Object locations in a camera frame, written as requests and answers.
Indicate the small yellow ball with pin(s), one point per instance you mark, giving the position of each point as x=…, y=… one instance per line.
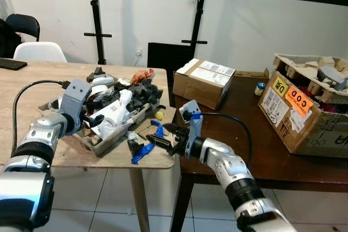
x=160, y=115

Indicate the black bag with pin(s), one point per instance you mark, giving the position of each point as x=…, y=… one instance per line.
x=8, y=39

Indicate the white round trash piece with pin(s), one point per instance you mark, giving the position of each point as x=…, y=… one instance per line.
x=102, y=86

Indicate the white wall socket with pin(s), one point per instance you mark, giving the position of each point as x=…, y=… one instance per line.
x=138, y=52

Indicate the grey plastic part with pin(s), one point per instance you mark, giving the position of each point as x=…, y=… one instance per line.
x=333, y=75

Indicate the black stand pole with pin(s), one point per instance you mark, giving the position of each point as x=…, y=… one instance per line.
x=198, y=9
x=97, y=9

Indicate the small blue scrap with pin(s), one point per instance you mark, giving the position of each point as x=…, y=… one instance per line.
x=159, y=131

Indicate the light wooden table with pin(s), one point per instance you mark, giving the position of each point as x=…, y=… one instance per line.
x=32, y=74

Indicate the small labelled cardboard box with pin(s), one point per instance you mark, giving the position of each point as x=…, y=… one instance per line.
x=201, y=85

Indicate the small black scrap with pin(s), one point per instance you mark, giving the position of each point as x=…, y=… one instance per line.
x=134, y=146

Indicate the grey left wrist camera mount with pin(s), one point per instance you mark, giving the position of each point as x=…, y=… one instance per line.
x=73, y=99

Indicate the white paper bag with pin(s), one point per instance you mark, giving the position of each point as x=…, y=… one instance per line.
x=111, y=115

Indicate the orange crumpled wrapper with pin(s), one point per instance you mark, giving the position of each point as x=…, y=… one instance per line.
x=142, y=75

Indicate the black chair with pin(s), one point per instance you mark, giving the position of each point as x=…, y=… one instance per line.
x=24, y=24

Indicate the flat cardboard trash tray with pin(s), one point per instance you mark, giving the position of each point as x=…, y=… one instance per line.
x=103, y=144

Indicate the beige pulp packing tray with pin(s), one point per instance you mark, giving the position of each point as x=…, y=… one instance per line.
x=296, y=63

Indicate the small bottle with blue cap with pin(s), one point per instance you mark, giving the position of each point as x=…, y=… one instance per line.
x=261, y=89

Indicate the large cardboard rubbish box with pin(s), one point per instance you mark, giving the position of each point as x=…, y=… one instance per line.
x=288, y=112

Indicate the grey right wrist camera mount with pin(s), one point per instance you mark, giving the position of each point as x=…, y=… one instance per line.
x=192, y=110

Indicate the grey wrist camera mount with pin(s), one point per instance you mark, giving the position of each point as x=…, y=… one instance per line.
x=192, y=110
x=73, y=99

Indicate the black flat panel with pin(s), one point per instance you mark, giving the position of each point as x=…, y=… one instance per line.
x=166, y=58

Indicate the black phone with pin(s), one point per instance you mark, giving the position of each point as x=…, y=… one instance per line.
x=12, y=64

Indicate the black crumpled plastic trash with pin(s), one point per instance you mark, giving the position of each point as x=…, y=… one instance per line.
x=144, y=93

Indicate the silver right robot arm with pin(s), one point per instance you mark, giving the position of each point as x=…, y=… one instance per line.
x=234, y=172

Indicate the white plastic chair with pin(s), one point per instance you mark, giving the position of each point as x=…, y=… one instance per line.
x=39, y=51

